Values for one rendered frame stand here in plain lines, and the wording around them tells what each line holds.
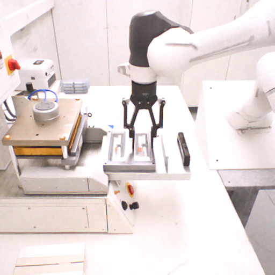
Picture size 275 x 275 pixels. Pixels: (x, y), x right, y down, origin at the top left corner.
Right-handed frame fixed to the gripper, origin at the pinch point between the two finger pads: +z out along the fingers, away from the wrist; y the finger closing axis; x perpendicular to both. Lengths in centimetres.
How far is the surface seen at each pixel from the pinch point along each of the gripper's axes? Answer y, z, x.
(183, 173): 12.5, 6.3, -10.8
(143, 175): -0.1, 7.1, -10.8
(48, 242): -30.9, 27.8, -19.8
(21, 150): -36.3, -2.5, -10.1
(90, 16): -49, 1, 247
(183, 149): 13.5, 2.2, -3.3
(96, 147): -17.1, 9.8, 8.2
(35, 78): -65, 13, 89
